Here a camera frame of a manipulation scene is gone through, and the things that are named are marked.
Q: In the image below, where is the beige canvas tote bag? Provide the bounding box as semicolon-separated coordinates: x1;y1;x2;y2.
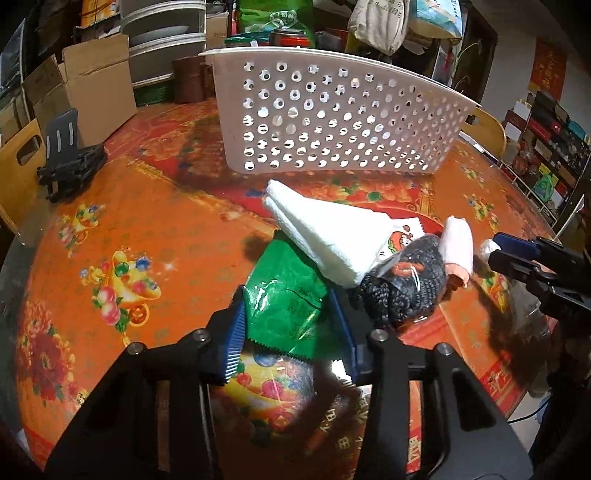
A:
348;0;410;56

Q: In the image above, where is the brown ceramic pot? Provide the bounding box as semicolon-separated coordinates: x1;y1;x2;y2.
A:
172;56;215;104

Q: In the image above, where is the glass jar red lid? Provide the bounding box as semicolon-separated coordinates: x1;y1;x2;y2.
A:
270;29;312;48

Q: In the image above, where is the red wall scroll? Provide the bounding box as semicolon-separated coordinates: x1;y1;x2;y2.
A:
528;37;568;101

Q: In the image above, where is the black knitted glove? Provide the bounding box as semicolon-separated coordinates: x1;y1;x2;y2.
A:
349;234;448;329

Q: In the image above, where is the clear plastic bag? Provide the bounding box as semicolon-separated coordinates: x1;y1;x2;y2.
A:
509;280;551;342

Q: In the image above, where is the green shopping bag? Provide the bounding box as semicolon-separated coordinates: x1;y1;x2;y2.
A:
236;0;315;45

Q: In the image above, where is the green snack packet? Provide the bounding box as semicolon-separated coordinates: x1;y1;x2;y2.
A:
243;230;344;361

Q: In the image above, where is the blue white printed tote bag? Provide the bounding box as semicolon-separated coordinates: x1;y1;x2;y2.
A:
408;0;463;39

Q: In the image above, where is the white folded towel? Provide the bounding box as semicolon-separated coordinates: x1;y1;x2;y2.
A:
263;180;425;288

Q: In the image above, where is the left wooden chair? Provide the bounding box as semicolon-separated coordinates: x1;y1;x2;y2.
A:
1;119;46;234

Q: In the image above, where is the wooden chair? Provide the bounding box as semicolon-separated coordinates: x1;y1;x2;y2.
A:
461;107;507;159
1;119;46;234

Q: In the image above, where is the brown cardboard box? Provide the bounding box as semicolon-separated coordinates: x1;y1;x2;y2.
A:
24;34;136;147

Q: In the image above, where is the white tiered storage rack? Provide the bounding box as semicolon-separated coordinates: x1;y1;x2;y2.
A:
119;0;206;88

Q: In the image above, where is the right wooden chair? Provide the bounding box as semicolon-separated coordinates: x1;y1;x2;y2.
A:
461;107;507;159

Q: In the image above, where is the white shelf with boxes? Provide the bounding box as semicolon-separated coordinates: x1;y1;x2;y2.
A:
502;90;590;232

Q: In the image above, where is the black phone stand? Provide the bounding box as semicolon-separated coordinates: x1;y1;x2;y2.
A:
36;108;107;203

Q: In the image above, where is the pink white rolled cloth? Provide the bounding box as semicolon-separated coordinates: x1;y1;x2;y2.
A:
439;216;474;288

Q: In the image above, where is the white perforated plastic basket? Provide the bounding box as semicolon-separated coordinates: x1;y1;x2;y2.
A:
202;46;478;175

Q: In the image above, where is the white wrapped tissue pack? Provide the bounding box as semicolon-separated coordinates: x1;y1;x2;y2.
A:
477;239;501;263

